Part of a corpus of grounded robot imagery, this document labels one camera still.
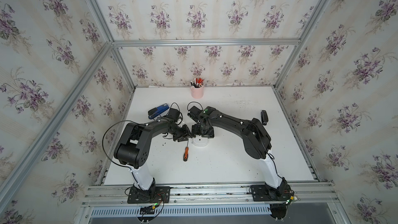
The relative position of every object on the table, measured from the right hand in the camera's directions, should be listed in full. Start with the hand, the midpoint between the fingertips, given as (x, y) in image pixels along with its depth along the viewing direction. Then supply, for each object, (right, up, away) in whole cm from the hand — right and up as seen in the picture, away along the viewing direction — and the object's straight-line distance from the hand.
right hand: (200, 137), depth 91 cm
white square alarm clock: (0, -3, -2) cm, 4 cm away
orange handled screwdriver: (-8, -8, -6) cm, 13 cm away
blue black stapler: (-30, +15, +11) cm, 35 cm away
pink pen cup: (-2, +28, +20) cm, 34 cm away
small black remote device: (+42, +11, +8) cm, 44 cm away
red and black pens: (-1, +35, +19) cm, 40 cm away
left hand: (-5, 0, +1) cm, 5 cm away
